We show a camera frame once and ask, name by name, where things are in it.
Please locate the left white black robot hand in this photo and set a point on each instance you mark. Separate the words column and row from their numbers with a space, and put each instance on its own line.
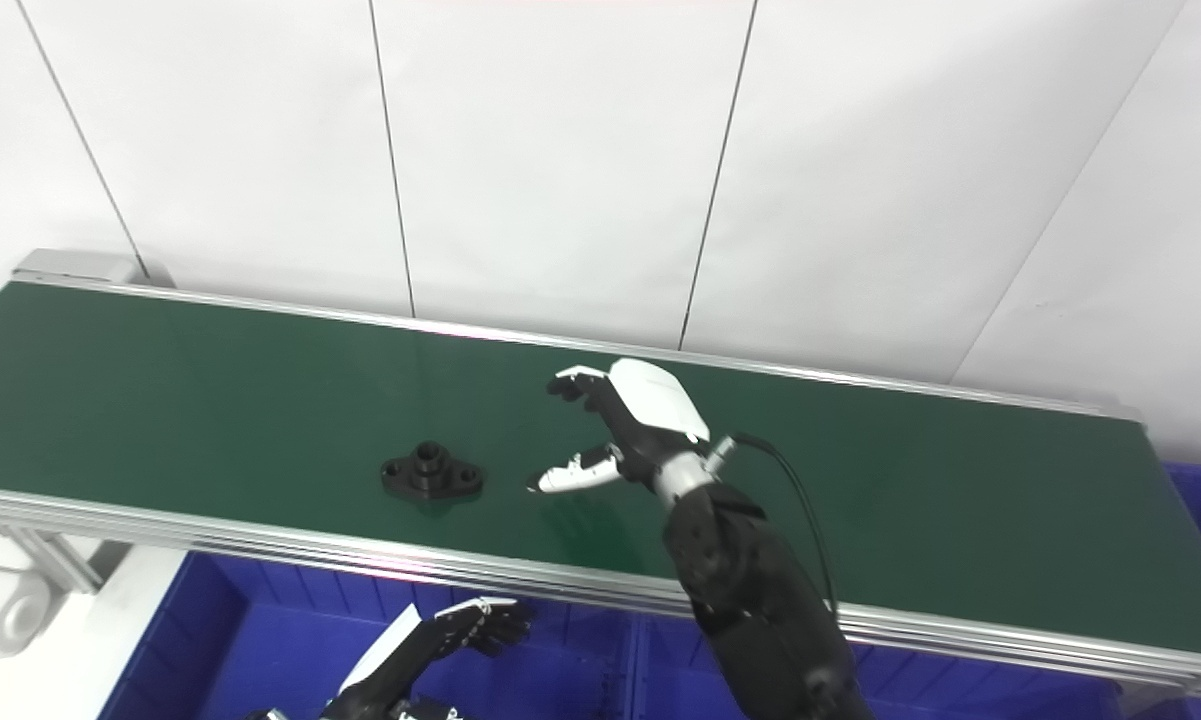
column 400, row 670

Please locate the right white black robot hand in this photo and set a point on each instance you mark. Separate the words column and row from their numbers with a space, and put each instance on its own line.
column 650, row 410

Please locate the green conveyor belt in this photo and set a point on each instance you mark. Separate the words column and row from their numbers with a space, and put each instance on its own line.
column 260, row 400
column 560, row 580

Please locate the black flanged metal part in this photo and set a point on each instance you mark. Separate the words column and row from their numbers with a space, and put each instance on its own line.
column 430, row 475

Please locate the aluminium conveyor leg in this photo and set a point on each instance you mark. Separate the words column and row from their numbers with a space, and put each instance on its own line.
column 55, row 560

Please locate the white plastic block part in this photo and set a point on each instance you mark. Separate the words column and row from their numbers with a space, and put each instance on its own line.
column 0, row 610

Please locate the grey conveyor end housing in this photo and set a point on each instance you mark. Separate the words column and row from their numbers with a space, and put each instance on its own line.
column 75, row 266

